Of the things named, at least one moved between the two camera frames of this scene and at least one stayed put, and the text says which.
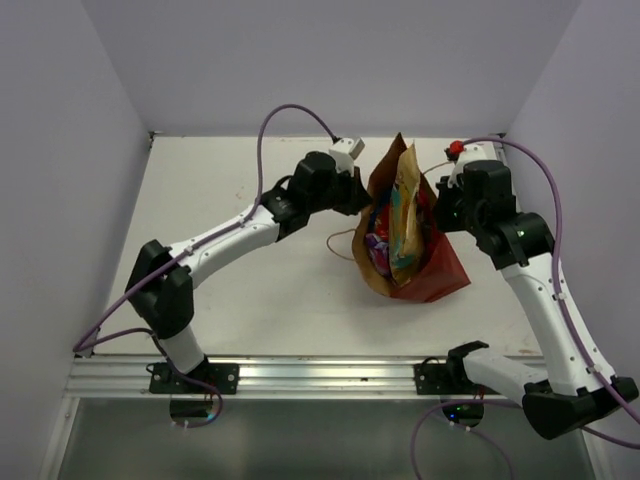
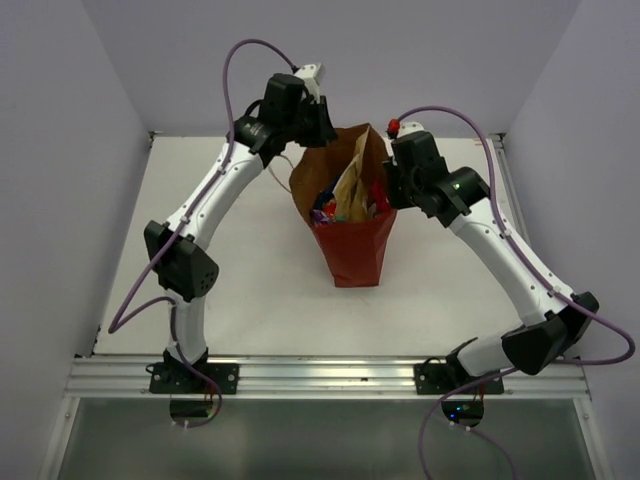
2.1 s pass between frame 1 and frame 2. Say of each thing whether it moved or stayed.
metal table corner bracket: stayed
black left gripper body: moved
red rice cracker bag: moved
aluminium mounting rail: stayed
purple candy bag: moved
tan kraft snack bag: moved
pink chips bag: moved
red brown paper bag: moved
